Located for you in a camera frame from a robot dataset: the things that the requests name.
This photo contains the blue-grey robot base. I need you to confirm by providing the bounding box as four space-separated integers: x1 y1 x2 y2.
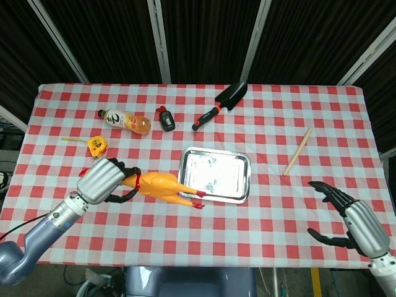
123 265 257 297

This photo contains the small black bottle red cap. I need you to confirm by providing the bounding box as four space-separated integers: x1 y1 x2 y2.
155 105 177 132

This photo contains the wooden stick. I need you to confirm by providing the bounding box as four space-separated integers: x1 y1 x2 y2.
282 127 314 177

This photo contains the black garden trowel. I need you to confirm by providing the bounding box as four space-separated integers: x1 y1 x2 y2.
191 81 249 132

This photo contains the red white checkered tablecloth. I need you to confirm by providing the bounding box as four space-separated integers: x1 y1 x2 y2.
0 83 396 269

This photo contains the yellow rubber chicken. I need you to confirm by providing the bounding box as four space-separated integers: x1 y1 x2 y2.
79 168 205 210

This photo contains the yellow tape measure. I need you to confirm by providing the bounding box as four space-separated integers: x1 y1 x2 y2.
61 137 110 160

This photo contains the orange drink plastic bottle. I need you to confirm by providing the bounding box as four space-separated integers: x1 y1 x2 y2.
98 108 153 137

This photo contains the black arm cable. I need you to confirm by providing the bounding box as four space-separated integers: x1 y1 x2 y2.
0 213 53 242

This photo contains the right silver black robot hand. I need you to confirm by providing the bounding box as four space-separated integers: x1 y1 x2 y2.
307 181 391 259

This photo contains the silver metal tray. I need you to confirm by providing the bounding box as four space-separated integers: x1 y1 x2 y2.
178 146 252 204

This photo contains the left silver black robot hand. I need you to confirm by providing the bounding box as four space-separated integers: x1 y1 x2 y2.
75 157 142 205

